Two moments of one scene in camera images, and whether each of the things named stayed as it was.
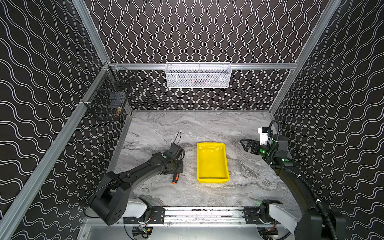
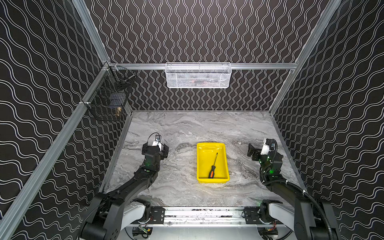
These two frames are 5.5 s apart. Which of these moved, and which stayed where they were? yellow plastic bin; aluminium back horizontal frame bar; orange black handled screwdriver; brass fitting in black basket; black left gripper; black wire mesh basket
Moved: orange black handled screwdriver; black left gripper
Stayed: yellow plastic bin; black wire mesh basket; aluminium back horizontal frame bar; brass fitting in black basket
